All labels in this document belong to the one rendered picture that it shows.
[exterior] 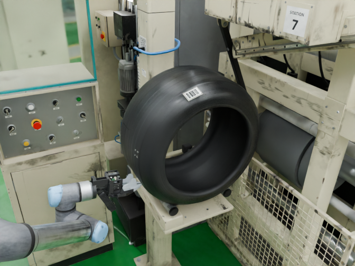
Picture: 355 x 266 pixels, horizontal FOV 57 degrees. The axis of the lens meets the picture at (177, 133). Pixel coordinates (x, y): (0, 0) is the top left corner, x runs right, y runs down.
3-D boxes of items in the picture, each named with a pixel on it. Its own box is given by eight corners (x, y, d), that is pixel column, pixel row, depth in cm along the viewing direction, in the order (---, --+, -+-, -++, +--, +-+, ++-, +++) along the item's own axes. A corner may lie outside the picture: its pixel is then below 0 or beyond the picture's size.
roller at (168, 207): (148, 169, 170) (141, 174, 169) (145, 164, 167) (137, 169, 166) (180, 211, 143) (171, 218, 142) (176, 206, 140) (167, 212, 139)
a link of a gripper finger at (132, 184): (145, 178, 133) (123, 182, 129) (144, 190, 136) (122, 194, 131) (142, 174, 135) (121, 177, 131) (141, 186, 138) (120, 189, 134)
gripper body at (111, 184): (124, 179, 128) (93, 184, 122) (123, 197, 131) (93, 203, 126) (118, 169, 133) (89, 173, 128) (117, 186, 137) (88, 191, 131)
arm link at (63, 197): (47, 202, 125) (46, 182, 122) (77, 197, 130) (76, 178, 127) (50, 214, 118) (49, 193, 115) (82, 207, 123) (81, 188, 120)
